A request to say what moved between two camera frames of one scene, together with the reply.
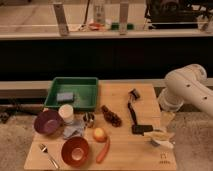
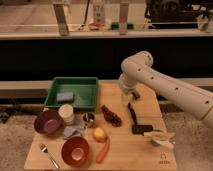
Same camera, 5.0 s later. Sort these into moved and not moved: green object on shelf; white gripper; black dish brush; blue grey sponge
Moved: white gripper
Not moved: black dish brush; blue grey sponge; green object on shelf
